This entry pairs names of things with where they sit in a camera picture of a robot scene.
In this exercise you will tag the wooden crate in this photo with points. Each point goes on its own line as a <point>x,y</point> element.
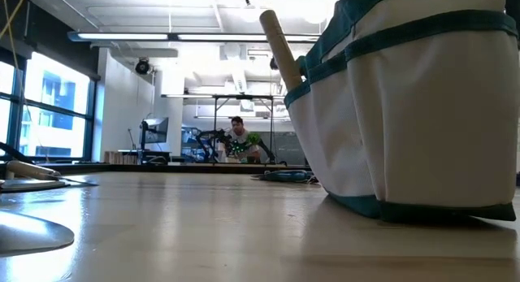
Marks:
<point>118,157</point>

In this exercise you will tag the cream gardening bag green trim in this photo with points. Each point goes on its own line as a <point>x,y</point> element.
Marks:
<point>426,123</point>

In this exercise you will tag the black background rig frame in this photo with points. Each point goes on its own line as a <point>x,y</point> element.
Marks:
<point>243,97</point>

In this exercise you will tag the person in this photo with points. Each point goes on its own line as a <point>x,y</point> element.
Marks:
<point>243,135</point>

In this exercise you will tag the computer monitor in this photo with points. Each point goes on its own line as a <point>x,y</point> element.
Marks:
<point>156,125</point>

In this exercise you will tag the long ceiling light strip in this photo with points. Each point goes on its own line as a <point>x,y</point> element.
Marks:
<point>223,37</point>

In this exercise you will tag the grey metal base plate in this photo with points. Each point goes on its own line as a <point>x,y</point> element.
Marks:
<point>28,235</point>

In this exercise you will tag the black background robot arm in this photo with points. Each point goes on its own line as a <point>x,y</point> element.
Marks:
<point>207,141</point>
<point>268,152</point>

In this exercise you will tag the black ceiling spotlight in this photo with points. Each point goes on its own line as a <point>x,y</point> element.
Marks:
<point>142,66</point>
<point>273,63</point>

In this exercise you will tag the small green background plant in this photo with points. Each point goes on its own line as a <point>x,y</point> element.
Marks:
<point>253,138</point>

